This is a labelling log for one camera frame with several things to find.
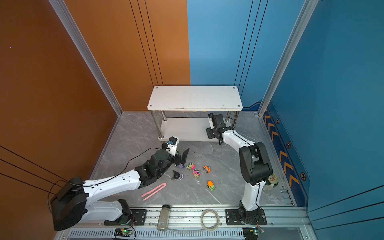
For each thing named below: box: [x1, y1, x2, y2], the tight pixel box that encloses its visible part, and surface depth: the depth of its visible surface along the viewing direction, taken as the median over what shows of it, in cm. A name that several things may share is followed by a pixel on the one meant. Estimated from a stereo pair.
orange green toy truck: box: [207, 180, 216, 192], surface depth 83 cm
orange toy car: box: [202, 165, 211, 174], surface depth 90 cm
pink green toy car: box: [192, 168, 201, 179], surface depth 88 cm
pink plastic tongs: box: [141, 182, 167, 201], surface depth 82 cm
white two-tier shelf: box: [147, 86, 243, 142], surface depth 88 cm
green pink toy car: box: [186, 162, 196, 170], surface depth 91 cm
